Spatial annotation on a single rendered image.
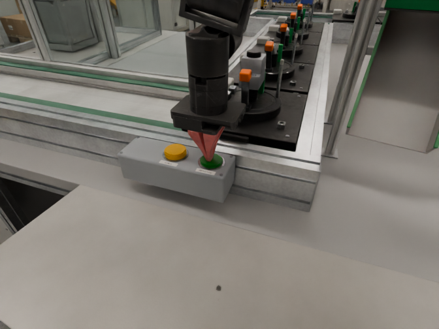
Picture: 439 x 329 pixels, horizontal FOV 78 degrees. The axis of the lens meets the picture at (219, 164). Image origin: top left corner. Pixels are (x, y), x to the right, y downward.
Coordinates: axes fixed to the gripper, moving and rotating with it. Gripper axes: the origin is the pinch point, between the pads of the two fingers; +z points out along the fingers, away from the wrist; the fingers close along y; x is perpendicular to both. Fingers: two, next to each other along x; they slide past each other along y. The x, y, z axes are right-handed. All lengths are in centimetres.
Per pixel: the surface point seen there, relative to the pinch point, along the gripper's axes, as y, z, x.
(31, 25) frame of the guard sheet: 75, -9, -35
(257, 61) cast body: -2.6, -10.4, -19.8
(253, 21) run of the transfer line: 27, 5, -138
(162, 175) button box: 7.9, 4.1, 3.4
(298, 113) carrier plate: -12.5, 0.5, -22.1
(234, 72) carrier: 8.9, 0.9, -42.8
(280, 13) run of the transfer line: 16, 4, -167
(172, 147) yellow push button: 7.5, 0.4, -0.3
